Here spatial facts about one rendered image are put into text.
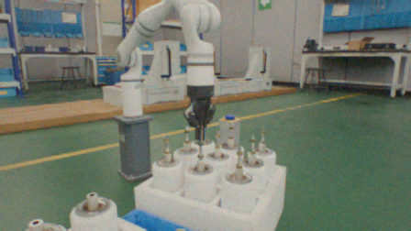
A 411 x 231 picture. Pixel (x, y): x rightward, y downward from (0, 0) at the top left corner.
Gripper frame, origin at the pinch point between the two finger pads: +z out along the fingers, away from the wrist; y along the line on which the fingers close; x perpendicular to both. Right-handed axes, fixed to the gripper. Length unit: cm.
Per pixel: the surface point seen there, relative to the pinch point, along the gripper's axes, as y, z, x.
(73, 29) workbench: 259, -92, 555
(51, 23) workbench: 217, -103, 566
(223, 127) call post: 35.6, 7.8, 14.4
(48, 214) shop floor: -22, 36, 56
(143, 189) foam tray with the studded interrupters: -9.3, 17.9, 14.9
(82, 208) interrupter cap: -32.2, 10.6, 8.0
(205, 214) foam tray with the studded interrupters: -6.8, 19.4, -6.5
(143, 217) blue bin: -11.4, 25.9, 13.2
